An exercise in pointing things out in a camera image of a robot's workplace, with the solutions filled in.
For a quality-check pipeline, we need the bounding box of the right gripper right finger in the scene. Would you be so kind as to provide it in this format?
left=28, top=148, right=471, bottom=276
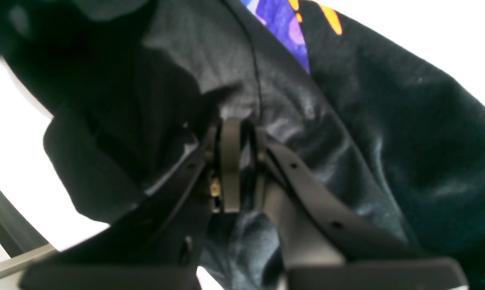
left=253, top=127, right=468, bottom=290

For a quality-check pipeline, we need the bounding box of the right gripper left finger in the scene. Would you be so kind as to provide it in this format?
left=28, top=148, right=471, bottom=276
left=19, top=118, right=241, bottom=290

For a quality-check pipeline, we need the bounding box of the black T-shirt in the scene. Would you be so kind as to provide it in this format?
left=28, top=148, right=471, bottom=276
left=0, top=0, right=485, bottom=290

